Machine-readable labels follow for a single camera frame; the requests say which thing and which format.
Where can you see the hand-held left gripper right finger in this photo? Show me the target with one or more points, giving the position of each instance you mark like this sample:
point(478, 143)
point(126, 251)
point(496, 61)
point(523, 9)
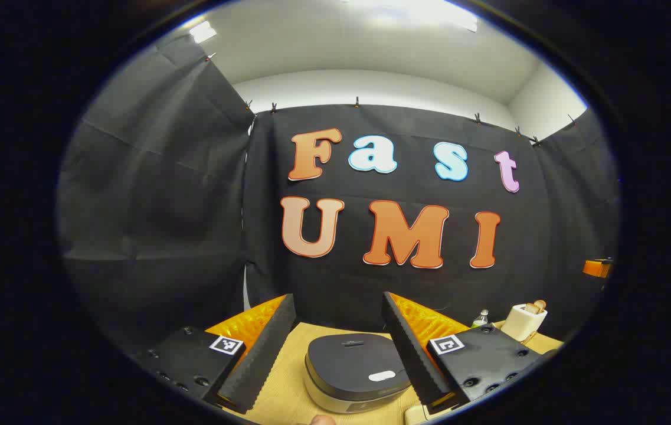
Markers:
point(415, 360)

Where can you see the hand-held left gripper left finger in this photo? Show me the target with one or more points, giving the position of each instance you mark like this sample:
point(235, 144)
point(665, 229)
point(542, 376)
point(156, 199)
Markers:
point(258, 360)

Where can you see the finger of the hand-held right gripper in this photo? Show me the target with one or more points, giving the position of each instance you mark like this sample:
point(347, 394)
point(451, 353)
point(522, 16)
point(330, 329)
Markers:
point(596, 268)

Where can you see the clear rice container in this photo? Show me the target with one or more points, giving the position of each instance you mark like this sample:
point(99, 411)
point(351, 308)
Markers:
point(415, 415)

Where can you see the black and cream rice cooker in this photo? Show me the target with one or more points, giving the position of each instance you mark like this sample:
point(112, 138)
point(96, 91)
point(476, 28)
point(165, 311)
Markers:
point(347, 366)

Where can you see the toast bread slice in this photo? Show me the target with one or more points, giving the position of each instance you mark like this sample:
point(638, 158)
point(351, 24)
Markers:
point(541, 305)
point(531, 308)

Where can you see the green drink bottle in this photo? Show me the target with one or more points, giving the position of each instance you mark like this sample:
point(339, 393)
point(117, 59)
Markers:
point(480, 320)

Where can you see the white toaster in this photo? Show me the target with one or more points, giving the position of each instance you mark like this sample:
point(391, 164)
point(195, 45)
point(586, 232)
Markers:
point(521, 323)

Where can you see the black backdrop cloth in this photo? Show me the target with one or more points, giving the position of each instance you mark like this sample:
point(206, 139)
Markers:
point(158, 206)

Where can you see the row of black cloth clips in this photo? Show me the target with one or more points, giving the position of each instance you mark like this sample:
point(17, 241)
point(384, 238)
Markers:
point(357, 102)

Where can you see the small ceiling light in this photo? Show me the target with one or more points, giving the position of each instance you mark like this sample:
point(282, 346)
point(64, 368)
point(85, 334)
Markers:
point(202, 31)

